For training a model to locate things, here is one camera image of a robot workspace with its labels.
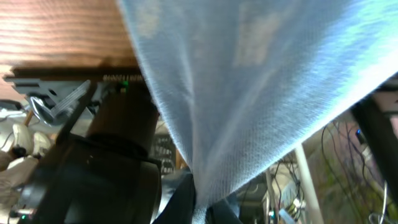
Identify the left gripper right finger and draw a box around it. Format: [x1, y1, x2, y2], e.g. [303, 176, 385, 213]
[206, 199, 242, 224]

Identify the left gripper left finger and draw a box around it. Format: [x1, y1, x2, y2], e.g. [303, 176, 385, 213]
[153, 172, 196, 224]

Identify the light blue t-shirt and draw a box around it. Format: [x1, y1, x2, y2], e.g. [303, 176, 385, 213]
[119, 0, 397, 223]

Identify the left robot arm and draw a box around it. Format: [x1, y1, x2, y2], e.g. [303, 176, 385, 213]
[16, 82, 239, 223]

